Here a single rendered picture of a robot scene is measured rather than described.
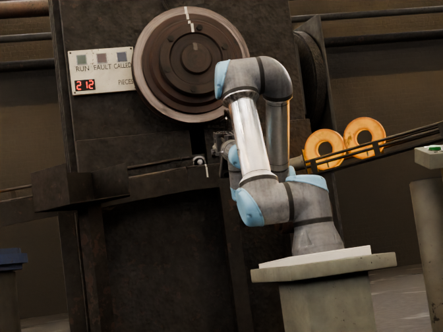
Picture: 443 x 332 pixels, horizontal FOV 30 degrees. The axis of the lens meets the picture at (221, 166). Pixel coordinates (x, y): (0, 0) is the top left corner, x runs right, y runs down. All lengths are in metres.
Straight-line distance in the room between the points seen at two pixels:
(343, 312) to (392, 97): 8.04
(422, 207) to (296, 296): 0.66
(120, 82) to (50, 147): 6.01
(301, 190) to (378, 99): 7.86
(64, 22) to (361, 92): 7.04
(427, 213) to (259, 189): 0.68
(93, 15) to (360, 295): 1.69
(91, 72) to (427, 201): 1.42
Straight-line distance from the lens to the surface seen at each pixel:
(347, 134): 3.16
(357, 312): 2.36
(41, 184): 2.86
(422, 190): 2.82
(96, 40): 3.42
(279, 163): 2.72
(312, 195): 2.38
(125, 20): 3.45
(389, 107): 10.24
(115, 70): 3.37
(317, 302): 2.31
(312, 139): 3.19
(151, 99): 3.22
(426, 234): 2.82
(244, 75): 2.52
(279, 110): 2.62
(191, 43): 3.20
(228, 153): 2.72
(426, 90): 10.49
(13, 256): 1.97
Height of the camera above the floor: 0.34
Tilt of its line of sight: 6 degrees up
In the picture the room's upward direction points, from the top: 7 degrees counter-clockwise
